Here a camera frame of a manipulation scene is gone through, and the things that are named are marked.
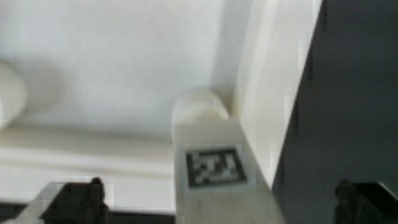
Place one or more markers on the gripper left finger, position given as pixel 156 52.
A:
pixel 69 204

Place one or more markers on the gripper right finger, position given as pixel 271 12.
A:
pixel 367 203

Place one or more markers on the white table leg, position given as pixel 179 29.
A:
pixel 223 193

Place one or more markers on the white square tabletop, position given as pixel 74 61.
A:
pixel 110 57

